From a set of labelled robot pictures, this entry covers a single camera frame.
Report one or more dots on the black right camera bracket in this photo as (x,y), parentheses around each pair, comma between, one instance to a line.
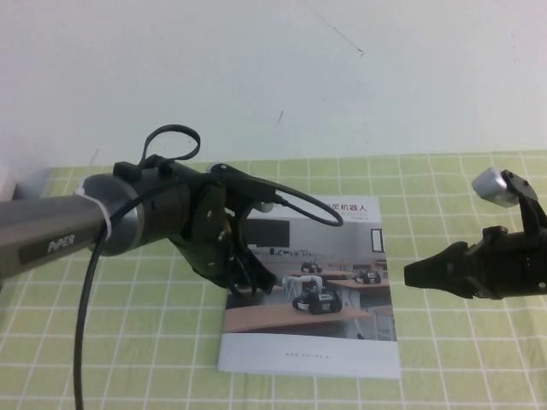
(527,200)

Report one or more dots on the black camera bracket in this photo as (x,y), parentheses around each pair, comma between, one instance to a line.
(239,181)
(527,200)

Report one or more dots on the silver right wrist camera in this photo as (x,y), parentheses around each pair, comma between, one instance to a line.
(491,185)

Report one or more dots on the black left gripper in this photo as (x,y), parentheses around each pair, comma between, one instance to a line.
(213,256)

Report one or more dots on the black left camera bracket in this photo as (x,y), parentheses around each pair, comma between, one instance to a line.
(239,181)

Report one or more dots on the white zip tie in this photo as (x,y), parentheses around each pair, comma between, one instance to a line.
(84,192)

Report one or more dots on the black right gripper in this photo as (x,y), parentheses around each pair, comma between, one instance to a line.
(513,265)

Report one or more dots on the AgileX robot brochure book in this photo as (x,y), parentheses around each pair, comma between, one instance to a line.
(307,350)

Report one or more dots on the green white checked tablecloth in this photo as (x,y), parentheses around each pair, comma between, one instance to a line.
(149,341)

